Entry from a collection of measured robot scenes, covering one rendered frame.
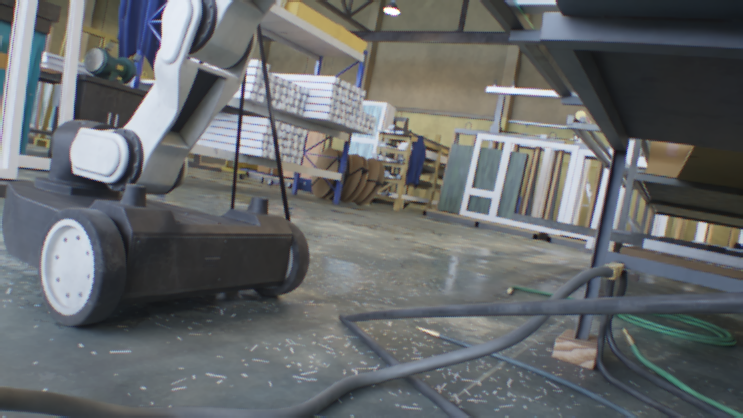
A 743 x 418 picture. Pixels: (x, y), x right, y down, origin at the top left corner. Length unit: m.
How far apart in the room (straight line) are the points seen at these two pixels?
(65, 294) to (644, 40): 0.93
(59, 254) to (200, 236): 0.25
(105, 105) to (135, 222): 3.44
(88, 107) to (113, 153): 3.09
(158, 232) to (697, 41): 0.84
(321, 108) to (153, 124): 4.33
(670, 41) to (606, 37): 0.06
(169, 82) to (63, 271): 0.43
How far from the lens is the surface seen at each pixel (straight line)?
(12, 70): 2.73
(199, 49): 1.14
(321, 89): 5.52
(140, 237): 0.94
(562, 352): 1.33
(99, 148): 1.26
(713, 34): 0.60
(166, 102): 1.17
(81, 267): 0.95
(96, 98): 4.32
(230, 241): 1.09
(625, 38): 0.60
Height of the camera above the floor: 0.33
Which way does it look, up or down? 2 degrees down
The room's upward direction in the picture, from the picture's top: 11 degrees clockwise
